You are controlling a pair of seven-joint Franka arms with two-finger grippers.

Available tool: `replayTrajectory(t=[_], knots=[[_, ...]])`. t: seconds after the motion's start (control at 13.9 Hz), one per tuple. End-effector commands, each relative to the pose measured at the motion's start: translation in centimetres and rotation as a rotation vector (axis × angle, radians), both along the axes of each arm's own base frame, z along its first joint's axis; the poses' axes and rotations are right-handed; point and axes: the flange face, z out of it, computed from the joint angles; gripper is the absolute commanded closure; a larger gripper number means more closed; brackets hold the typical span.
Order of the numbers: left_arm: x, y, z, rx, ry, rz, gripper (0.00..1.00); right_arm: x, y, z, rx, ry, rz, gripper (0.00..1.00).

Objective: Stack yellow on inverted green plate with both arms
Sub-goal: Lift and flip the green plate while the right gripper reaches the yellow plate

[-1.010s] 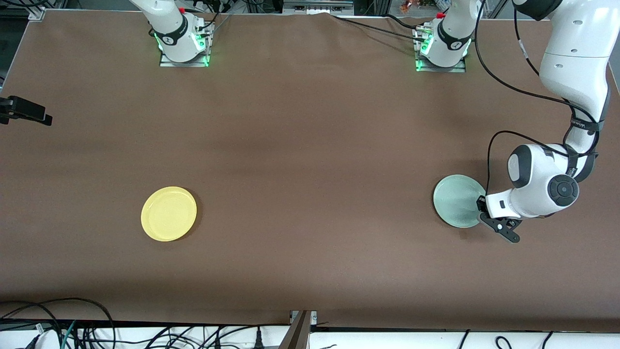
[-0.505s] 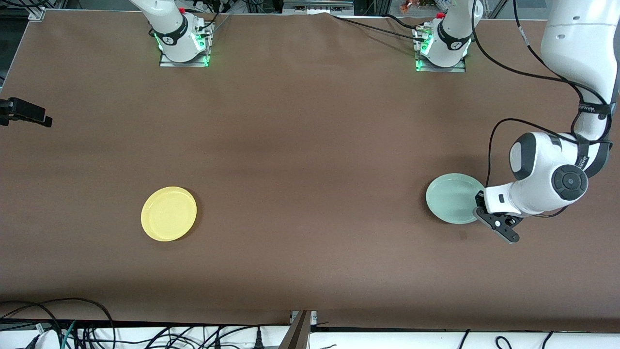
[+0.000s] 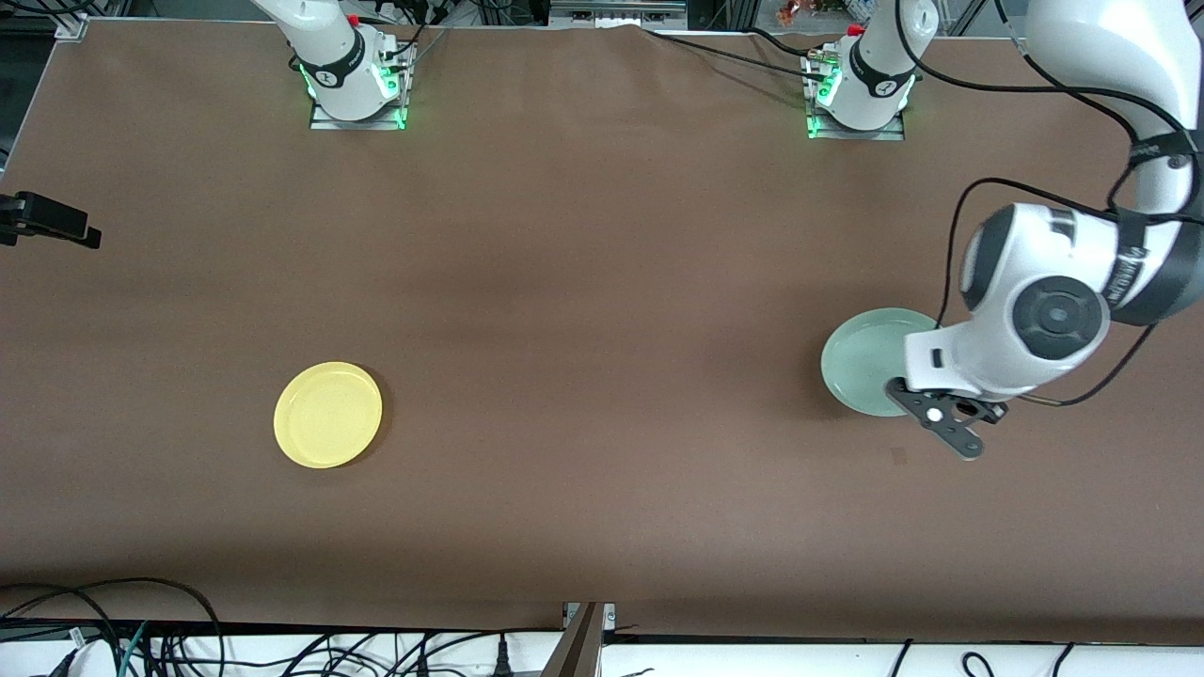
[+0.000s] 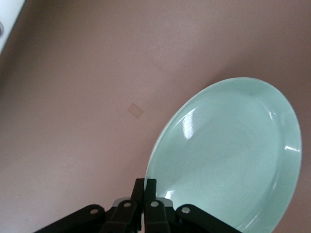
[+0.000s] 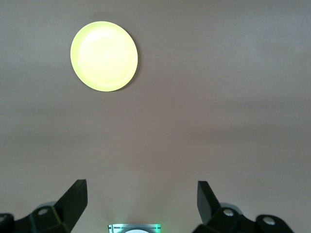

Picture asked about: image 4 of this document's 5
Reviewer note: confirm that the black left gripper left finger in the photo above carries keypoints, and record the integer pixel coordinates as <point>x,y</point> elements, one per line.
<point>121,218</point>

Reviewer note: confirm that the pale green round plate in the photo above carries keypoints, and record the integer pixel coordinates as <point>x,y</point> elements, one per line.
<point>230,145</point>

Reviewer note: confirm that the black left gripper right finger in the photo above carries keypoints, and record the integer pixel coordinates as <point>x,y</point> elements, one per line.
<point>156,218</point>

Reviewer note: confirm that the brown table cover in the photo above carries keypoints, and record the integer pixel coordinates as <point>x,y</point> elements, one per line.
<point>97,121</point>

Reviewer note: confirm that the small brown tape patch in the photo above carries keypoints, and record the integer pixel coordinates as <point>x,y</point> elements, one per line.
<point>136,110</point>

